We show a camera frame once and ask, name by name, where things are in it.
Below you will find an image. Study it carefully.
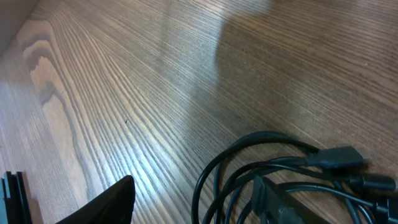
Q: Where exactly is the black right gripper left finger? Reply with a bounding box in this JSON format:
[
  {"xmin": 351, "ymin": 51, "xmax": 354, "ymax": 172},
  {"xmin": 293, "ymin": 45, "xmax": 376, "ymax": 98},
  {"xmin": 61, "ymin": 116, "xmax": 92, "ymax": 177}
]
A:
[{"xmin": 58, "ymin": 175, "xmax": 136, "ymax": 224}]

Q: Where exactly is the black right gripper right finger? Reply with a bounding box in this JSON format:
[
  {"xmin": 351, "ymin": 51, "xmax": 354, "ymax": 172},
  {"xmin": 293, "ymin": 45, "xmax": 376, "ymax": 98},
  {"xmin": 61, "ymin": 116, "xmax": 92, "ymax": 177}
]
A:
[{"xmin": 251, "ymin": 176, "xmax": 328, "ymax": 224}]

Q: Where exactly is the thick black USB cable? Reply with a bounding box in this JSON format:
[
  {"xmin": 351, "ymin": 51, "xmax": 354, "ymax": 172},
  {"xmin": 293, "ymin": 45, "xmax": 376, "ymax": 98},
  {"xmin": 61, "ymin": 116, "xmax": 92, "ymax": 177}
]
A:
[{"xmin": 191, "ymin": 131, "xmax": 398, "ymax": 224}]

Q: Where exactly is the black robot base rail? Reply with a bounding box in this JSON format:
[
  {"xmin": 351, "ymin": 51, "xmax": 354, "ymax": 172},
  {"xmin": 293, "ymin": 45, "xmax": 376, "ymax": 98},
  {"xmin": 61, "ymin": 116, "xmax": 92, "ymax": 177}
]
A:
[{"xmin": 1, "ymin": 171, "xmax": 32, "ymax": 224}]

